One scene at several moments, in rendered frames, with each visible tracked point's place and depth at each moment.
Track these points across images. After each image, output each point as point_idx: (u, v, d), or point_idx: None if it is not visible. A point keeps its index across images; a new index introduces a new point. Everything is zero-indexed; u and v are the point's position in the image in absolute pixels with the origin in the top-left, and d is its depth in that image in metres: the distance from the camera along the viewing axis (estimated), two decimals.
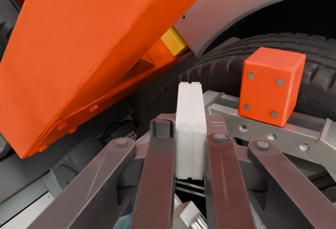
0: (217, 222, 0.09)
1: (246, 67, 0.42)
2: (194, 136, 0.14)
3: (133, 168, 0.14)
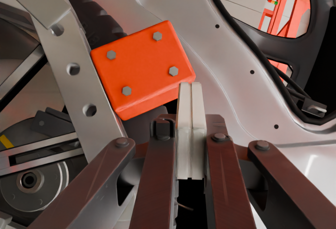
0: (217, 222, 0.09)
1: (163, 26, 0.31)
2: (194, 136, 0.14)
3: (133, 168, 0.14)
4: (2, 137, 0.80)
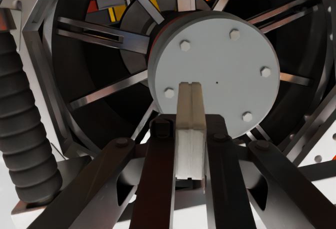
0: (217, 222, 0.09)
1: None
2: (194, 136, 0.14)
3: (133, 168, 0.14)
4: None
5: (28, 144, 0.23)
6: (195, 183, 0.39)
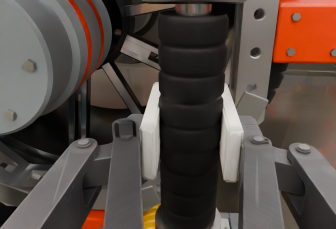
0: (245, 223, 0.09)
1: None
2: (231, 138, 0.14)
3: (95, 169, 0.13)
4: None
5: (171, 110, 0.16)
6: None
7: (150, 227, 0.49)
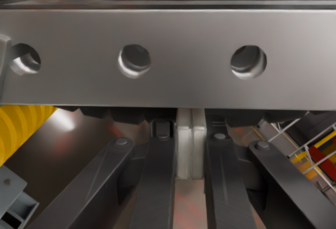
0: (217, 222, 0.09)
1: None
2: (194, 136, 0.14)
3: (133, 168, 0.14)
4: None
5: None
6: None
7: None
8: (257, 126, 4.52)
